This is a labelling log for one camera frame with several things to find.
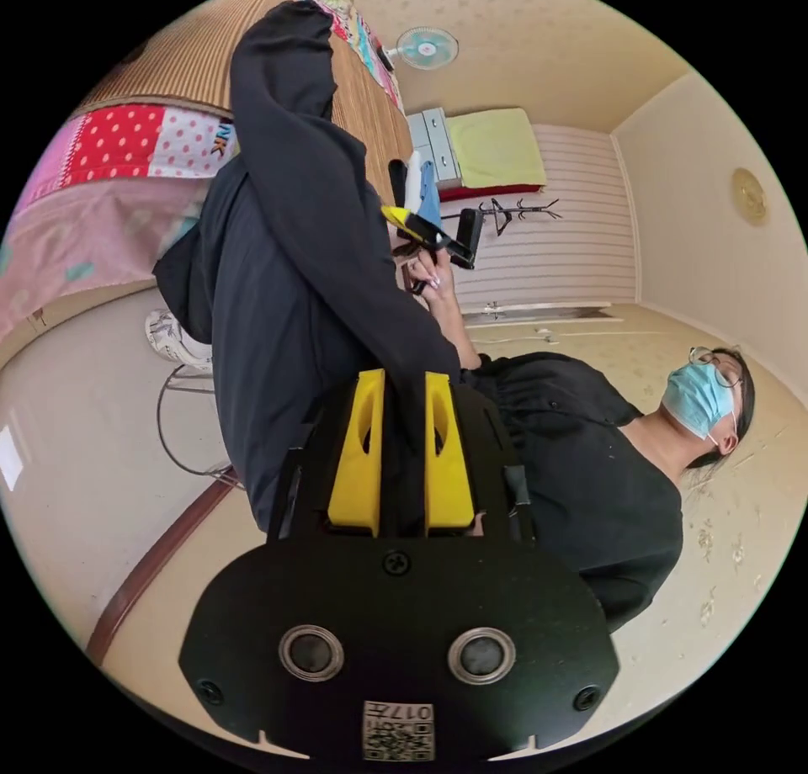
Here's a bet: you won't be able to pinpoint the round ceiling lamp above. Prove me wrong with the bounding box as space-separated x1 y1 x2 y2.
731 167 769 227

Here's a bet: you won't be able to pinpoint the grey drawer cabinet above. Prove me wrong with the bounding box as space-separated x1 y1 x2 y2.
406 107 463 189

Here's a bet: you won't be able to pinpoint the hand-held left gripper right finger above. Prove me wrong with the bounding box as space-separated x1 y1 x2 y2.
423 371 476 530

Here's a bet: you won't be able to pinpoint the round metal frame stool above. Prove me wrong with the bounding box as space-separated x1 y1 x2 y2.
143 309 246 491

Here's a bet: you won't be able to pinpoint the black coat rack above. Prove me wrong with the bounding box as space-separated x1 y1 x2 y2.
440 196 564 239

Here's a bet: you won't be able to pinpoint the person's right hand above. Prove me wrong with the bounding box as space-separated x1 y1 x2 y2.
407 251 458 313

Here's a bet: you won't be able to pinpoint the person's right forearm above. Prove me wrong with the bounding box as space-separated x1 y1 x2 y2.
428 294 485 373

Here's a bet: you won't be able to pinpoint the black long pants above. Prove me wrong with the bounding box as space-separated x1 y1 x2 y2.
152 0 463 535

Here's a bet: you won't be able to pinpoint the yellow-green folded blanket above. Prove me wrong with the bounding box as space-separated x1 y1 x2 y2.
444 107 548 189

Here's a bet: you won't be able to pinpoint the person's body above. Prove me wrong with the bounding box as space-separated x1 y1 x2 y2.
459 344 757 634

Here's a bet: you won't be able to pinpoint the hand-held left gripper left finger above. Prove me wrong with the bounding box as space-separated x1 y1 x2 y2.
326 368 387 527

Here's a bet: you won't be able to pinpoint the wall fan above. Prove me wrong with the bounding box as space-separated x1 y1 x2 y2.
377 26 460 72

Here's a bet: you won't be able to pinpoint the bed with woven mat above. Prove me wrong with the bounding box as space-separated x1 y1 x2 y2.
0 0 412 347

